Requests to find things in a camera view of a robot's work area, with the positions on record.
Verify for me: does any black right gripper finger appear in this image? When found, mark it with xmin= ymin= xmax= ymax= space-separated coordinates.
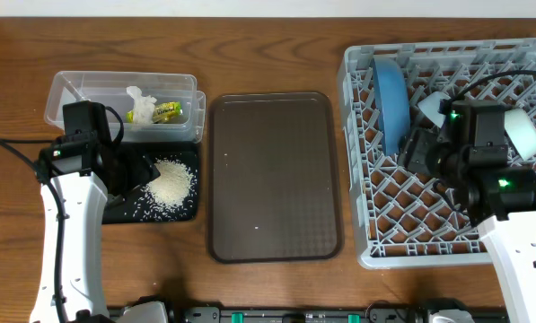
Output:
xmin=404 ymin=134 xmax=436 ymax=176
xmin=398 ymin=127 xmax=423 ymax=164

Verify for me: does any light blue bowl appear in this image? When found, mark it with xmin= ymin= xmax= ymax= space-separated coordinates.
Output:
xmin=417 ymin=92 xmax=451 ymax=127

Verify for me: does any white rice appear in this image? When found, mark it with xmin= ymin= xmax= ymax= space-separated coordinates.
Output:
xmin=133 ymin=159 xmax=198 ymax=222

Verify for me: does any white tissue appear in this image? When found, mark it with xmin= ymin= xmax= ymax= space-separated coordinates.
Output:
xmin=126 ymin=86 xmax=157 ymax=125

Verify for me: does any dark blue plate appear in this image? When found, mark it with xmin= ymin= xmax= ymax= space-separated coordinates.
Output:
xmin=371 ymin=56 xmax=410 ymax=156

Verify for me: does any yellow green snack wrapper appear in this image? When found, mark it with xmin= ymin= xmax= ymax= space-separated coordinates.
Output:
xmin=126 ymin=100 xmax=183 ymax=125

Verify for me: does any mint green bowl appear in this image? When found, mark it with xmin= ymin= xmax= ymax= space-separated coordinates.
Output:
xmin=504 ymin=109 xmax=536 ymax=161

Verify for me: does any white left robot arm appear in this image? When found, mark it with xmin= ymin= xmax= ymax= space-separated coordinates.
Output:
xmin=30 ymin=140 xmax=159 ymax=322

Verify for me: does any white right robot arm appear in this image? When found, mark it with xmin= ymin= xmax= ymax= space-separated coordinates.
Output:
xmin=398 ymin=127 xmax=536 ymax=322

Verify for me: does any grey dishwasher rack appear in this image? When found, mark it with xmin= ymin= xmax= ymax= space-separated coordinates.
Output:
xmin=338 ymin=38 xmax=536 ymax=269

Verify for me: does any black tray bin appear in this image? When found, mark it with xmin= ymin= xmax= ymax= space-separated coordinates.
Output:
xmin=102 ymin=142 xmax=200 ymax=224

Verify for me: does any clear plastic bin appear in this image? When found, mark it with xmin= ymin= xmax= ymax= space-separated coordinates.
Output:
xmin=43 ymin=70 xmax=206 ymax=144

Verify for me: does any brown serving tray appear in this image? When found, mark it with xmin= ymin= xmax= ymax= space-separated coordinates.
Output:
xmin=206 ymin=92 xmax=344 ymax=264

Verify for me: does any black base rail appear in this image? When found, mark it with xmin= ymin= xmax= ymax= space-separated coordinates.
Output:
xmin=108 ymin=298 xmax=506 ymax=323

